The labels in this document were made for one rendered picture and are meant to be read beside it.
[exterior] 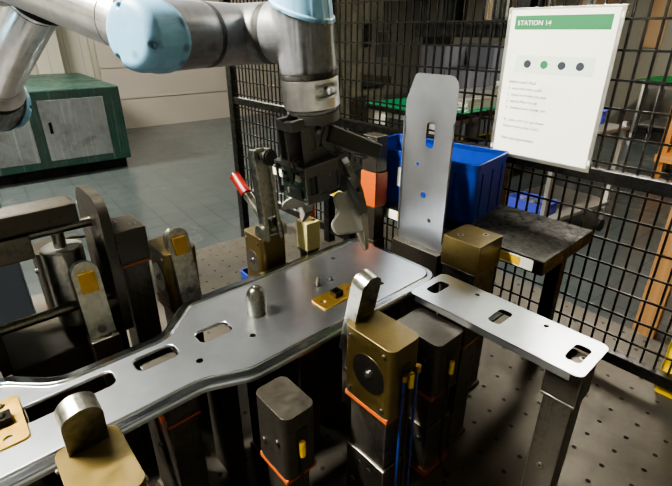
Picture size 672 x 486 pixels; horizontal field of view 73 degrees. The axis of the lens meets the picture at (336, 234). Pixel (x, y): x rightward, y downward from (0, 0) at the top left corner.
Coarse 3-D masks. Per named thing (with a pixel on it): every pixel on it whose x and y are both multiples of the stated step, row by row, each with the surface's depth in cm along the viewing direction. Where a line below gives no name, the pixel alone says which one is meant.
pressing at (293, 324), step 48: (240, 288) 79; (288, 288) 79; (384, 288) 79; (192, 336) 67; (240, 336) 67; (288, 336) 67; (336, 336) 69; (0, 384) 57; (48, 384) 57; (144, 384) 58; (192, 384) 58; (48, 432) 51; (0, 480) 46
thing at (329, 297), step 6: (336, 288) 77; (342, 288) 79; (348, 288) 79; (324, 294) 77; (330, 294) 76; (336, 294) 75; (342, 294) 76; (348, 294) 77; (312, 300) 75; (318, 300) 75; (324, 300) 75; (330, 300) 75; (336, 300) 75; (342, 300) 75; (324, 306) 74; (330, 306) 74
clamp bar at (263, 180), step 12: (252, 156) 81; (264, 156) 80; (276, 156) 81; (252, 168) 83; (264, 168) 84; (252, 180) 84; (264, 180) 84; (264, 192) 85; (264, 204) 84; (276, 204) 86; (264, 216) 84; (276, 216) 86
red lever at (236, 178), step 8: (232, 176) 91; (240, 176) 91; (240, 184) 90; (240, 192) 90; (248, 192) 90; (248, 200) 89; (256, 208) 88; (256, 216) 89; (272, 224) 87; (272, 232) 87
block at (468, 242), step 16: (448, 240) 85; (464, 240) 83; (480, 240) 83; (496, 240) 84; (448, 256) 86; (464, 256) 83; (480, 256) 81; (496, 256) 86; (448, 272) 88; (464, 272) 85; (480, 272) 83; (480, 288) 86; (480, 336) 94; (480, 352) 96
